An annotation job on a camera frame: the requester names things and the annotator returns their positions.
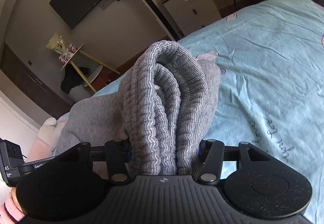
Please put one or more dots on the grey knit pants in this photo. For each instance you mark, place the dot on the grey knit pants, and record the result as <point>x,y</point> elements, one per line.
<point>164,106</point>

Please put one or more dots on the black clothing pile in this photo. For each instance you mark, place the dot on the black clothing pile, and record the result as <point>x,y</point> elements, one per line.
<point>71,79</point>

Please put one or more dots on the flower bouquet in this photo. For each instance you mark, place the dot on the flower bouquet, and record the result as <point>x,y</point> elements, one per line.
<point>58,44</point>

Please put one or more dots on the white drawer cabinet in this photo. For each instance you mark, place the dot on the white drawer cabinet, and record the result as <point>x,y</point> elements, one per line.
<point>192,15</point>

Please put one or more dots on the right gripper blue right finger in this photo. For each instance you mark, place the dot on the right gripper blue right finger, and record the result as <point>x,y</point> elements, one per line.
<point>202,151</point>

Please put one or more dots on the light blue printed bedsheet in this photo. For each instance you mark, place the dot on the light blue printed bedsheet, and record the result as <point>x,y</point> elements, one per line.
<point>270,101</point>

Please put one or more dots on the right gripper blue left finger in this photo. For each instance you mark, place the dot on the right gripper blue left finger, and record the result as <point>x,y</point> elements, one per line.
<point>128,155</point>

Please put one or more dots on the operator hand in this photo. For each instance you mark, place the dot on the operator hand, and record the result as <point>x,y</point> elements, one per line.
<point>11,212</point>

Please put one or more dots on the pink plush toy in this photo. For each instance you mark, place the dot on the pink plush toy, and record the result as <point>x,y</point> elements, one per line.
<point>46,140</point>

